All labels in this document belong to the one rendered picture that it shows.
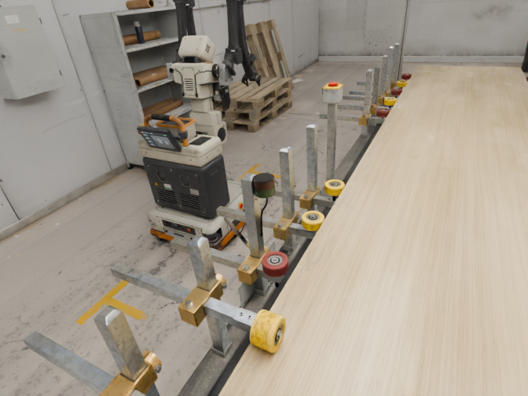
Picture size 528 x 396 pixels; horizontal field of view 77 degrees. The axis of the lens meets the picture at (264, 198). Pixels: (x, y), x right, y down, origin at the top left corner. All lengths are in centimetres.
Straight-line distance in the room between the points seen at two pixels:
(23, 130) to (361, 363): 318
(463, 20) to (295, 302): 809
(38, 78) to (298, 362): 293
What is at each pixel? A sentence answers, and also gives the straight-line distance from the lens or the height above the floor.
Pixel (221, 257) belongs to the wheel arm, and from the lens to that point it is 113.
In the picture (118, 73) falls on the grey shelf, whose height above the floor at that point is 105.
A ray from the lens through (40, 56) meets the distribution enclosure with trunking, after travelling 331.
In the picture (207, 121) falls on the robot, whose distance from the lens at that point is 247.
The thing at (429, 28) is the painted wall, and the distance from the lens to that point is 870.
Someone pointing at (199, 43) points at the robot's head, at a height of 135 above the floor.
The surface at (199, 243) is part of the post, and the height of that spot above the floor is 111.
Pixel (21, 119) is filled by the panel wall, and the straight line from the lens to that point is 348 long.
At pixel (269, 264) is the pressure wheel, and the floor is 91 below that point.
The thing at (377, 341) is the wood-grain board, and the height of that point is 90.
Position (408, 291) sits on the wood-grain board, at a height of 90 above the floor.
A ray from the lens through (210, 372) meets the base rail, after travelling 107.
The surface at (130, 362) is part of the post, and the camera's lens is 75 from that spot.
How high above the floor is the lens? 159
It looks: 31 degrees down
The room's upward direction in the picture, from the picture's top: 5 degrees counter-clockwise
